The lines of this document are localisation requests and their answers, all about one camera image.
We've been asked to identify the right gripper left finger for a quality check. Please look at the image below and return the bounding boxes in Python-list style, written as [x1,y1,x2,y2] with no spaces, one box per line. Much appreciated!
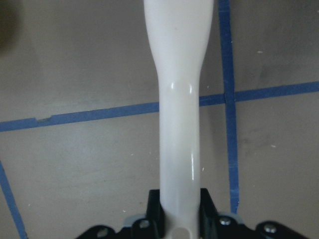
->
[146,189,165,239]

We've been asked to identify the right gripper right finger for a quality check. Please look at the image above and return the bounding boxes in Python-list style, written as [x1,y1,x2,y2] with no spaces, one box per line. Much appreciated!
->
[199,188,219,239]

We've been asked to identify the cream hand brush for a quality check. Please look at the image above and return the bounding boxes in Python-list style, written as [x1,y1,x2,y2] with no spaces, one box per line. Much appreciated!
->
[144,0,214,239]

